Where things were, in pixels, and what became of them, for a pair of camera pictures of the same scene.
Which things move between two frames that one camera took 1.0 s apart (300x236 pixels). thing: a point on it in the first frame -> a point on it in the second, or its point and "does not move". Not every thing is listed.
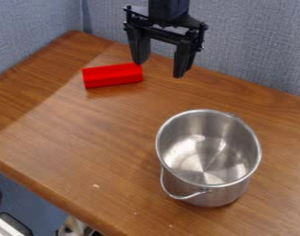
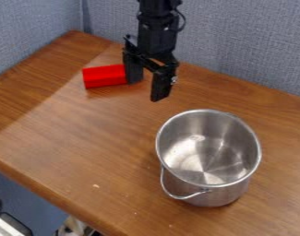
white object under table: [71, 228] does not move
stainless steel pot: [209, 151] does not move
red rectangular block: [111, 75] does not move
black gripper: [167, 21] -> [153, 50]
